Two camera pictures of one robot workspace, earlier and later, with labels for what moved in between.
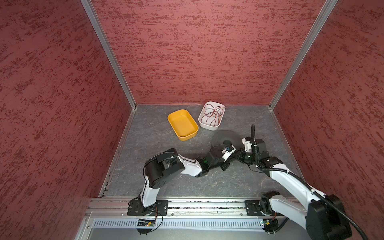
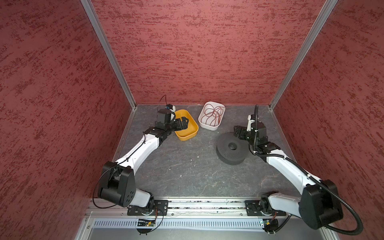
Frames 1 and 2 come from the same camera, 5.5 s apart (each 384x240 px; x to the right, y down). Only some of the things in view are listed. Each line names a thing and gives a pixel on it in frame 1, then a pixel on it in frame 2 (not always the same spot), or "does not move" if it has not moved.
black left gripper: x=225 y=166 → x=185 y=124
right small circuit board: x=270 y=225 does not move
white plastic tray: x=211 y=115 does not move
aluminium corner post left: x=93 y=14 does not move
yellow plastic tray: x=183 y=125 does not move
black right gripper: x=240 y=155 → x=242 y=129
